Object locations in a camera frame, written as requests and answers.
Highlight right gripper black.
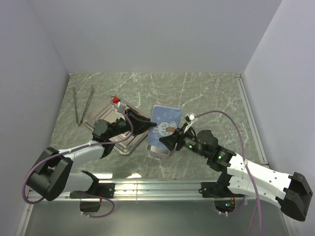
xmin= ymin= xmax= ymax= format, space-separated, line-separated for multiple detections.
xmin=158 ymin=122 xmax=209 ymax=159

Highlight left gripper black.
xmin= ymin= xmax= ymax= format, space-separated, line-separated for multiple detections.
xmin=107 ymin=108 xmax=157 ymax=139

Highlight metal tin box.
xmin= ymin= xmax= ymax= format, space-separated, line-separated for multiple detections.
xmin=147 ymin=145 xmax=170 ymax=157

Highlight metal tin lid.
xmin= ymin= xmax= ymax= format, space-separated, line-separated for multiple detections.
xmin=148 ymin=105 xmax=182 ymax=148

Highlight steel tongs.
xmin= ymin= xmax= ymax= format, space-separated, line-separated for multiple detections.
xmin=72 ymin=86 xmax=94 ymax=126

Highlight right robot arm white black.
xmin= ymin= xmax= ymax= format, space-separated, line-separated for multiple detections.
xmin=160 ymin=129 xmax=313 ymax=222

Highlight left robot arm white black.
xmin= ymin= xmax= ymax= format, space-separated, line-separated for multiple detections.
xmin=22 ymin=109 xmax=157 ymax=204

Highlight steel serving tray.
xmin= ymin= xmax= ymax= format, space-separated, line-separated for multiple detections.
xmin=84 ymin=95 xmax=148 ymax=155

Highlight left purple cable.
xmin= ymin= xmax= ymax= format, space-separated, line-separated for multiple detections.
xmin=22 ymin=99 xmax=135 ymax=218

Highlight purple cable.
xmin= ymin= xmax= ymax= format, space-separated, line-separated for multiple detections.
xmin=22 ymin=99 xmax=135 ymax=218
xmin=194 ymin=110 xmax=263 ymax=236

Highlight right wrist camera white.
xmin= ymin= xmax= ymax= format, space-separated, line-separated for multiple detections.
xmin=180 ymin=113 xmax=198 ymax=134

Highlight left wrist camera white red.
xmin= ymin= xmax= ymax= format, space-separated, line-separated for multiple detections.
xmin=112 ymin=96 xmax=127 ymax=115

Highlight aluminium front rail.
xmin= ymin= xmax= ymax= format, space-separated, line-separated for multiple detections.
xmin=27 ymin=178 xmax=284 ymax=202

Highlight aluminium rail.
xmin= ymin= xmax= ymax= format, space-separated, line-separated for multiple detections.
xmin=235 ymin=73 xmax=270 ymax=169
xmin=27 ymin=178 xmax=284 ymax=202

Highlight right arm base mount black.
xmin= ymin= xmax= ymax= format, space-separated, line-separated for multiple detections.
xmin=200 ymin=172 xmax=247 ymax=214

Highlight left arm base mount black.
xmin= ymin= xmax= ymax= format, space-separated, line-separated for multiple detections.
xmin=69 ymin=171 xmax=115 ymax=218

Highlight aluminium right side rail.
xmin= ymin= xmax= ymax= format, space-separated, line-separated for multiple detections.
xmin=235 ymin=73 xmax=270 ymax=169

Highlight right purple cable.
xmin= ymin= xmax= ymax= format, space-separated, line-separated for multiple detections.
xmin=194 ymin=110 xmax=263 ymax=236

